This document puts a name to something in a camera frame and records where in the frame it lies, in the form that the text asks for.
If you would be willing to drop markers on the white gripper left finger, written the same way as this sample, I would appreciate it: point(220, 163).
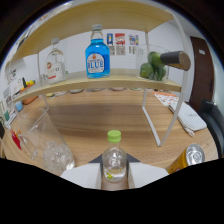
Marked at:
point(85, 175)

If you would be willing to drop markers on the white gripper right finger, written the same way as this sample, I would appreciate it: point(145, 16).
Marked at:
point(145, 174)

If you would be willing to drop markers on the clear bottle green cap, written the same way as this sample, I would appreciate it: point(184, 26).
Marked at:
point(114, 163)

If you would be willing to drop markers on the yellow printed drink can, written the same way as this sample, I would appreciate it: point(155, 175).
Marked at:
point(186, 160)

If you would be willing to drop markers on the white and blue cup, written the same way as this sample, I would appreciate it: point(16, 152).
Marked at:
point(19, 106)

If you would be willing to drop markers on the teal cup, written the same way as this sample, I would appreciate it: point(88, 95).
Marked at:
point(6, 116)

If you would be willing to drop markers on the clear glass with ice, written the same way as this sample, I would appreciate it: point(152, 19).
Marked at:
point(50, 146)

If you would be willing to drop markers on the white fabric pouch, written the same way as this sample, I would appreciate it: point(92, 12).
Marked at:
point(190, 118)

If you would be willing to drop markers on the orange printed booklet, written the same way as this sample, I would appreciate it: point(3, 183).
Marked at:
point(166, 99)

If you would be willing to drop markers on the black chair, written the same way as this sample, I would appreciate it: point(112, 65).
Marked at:
point(213, 126)

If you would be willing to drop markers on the dark green vegetable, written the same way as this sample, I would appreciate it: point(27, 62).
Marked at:
point(24, 82)

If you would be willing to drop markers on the clear bottle red label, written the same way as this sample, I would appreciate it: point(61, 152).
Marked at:
point(55, 66)

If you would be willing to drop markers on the dark brown door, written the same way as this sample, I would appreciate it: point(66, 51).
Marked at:
point(201, 73)

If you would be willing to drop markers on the blue liquid bottle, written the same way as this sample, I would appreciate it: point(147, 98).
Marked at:
point(97, 60)

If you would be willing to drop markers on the dark wooden muddler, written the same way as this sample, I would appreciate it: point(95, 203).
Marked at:
point(175, 60)

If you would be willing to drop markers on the white wood two-tier rack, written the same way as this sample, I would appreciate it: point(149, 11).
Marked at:
point(83, 13)

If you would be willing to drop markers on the multicolour wall poster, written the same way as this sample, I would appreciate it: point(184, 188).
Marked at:
point(133, 40)

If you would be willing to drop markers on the red white wall poster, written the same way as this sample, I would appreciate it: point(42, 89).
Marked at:
point(120, 41)

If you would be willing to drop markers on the blue yellow wall poster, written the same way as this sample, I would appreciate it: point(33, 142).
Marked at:
point(110, 40)

